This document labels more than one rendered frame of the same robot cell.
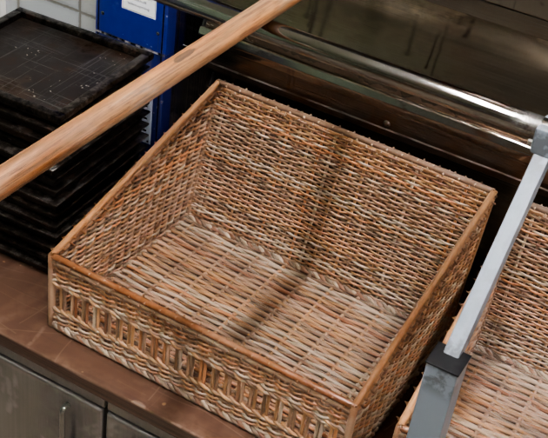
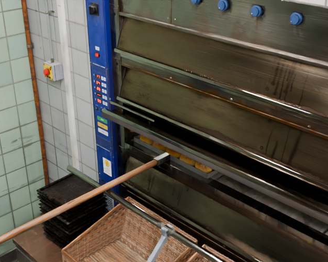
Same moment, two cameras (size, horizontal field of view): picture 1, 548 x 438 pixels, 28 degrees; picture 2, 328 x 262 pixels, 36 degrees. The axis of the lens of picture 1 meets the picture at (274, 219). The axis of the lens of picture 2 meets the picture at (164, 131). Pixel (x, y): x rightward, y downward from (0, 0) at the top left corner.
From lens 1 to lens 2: 1.22 m
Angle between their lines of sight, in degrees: 20
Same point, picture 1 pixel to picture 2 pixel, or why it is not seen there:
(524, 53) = (201, 197)
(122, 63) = not seen: hidden behind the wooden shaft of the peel
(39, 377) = not seen: outside the picture
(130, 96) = (49, 214)
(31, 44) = (73, 184)
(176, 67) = (67, 205)
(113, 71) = not seen: hidden behind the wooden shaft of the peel
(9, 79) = (61, 195)
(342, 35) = (156, 186)
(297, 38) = (112, 195)
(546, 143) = (163, 232)
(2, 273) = (58, 253)
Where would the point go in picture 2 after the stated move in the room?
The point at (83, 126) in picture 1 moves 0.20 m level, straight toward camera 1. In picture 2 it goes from (33, 222) to (13, 253)
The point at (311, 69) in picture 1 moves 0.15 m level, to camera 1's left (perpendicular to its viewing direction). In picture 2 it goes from (148, 196) to (122, 191)
